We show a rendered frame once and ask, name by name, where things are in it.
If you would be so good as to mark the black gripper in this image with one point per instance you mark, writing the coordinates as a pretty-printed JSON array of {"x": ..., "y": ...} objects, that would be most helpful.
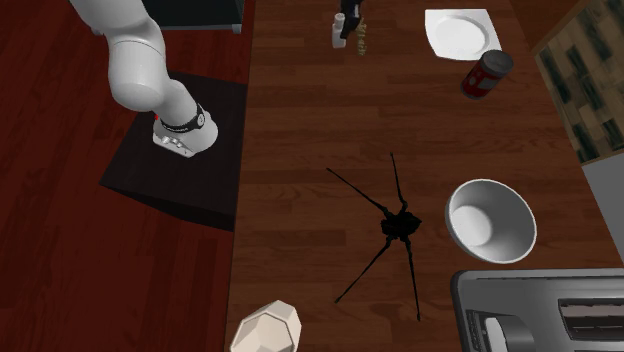
[{"x": 352, "y": 17}]

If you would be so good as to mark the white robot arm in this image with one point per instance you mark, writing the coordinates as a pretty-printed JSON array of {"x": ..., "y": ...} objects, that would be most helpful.
[{"x": 136, "y": 68}]

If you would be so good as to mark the small white bottle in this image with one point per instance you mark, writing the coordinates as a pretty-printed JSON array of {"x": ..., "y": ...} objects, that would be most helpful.
[{"x": 339, "y": 35}]

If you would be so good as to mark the white square plate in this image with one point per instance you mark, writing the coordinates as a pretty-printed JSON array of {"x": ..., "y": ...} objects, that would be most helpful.
[{"x": 460, "y": 34}]

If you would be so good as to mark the red can with grey lid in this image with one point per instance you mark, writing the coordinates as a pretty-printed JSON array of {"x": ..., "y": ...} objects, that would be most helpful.
[{"x": 482, "y": 78}]

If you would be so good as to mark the dark cabinet with grey edge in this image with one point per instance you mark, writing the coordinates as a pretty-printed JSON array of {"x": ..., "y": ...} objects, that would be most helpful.
[{"x": 195, "y": 13}]

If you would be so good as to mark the black four-legged spindly object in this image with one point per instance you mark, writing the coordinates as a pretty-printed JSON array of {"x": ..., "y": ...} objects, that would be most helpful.
[{"x": 400, "y": 225}]

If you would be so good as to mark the dark robot stand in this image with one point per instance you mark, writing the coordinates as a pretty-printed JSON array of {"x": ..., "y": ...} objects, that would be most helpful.
[{"x": 195, "y": 180}]

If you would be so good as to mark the white round bowl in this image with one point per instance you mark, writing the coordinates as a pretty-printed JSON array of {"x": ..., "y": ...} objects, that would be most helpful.
[{"x": 492, "y": 222}]

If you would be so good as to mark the white faceted cup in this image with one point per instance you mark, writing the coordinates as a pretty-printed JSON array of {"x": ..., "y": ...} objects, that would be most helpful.
[{"x": 268, "y": 329}]

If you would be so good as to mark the grey toaster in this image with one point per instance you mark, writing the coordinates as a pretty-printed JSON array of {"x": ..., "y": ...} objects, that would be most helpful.
[{"x": 536, "y": 312}]

